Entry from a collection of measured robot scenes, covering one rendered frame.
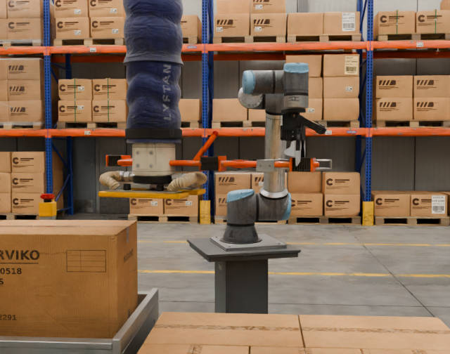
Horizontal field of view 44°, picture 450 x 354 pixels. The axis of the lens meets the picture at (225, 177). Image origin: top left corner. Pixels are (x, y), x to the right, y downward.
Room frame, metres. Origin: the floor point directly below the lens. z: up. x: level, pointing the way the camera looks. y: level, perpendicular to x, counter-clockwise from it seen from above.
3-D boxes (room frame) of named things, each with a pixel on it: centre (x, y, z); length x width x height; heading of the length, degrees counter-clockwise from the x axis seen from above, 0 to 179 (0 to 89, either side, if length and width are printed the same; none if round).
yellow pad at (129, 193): (2.12, 0.31, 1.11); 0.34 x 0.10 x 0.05; 72
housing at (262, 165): (2.07, -0.16, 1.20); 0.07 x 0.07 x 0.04; 72
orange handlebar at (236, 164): (2.26, 0.06, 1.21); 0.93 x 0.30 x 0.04; 72
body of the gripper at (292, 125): (2.04, -0.25, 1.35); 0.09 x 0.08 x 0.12; 71
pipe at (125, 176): (2.21, 0.28, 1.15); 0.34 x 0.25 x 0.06; 72
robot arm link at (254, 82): (2.45, -0.13, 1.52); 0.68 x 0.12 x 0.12; 0
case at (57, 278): (2.25, 0.70, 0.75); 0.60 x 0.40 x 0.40; 88
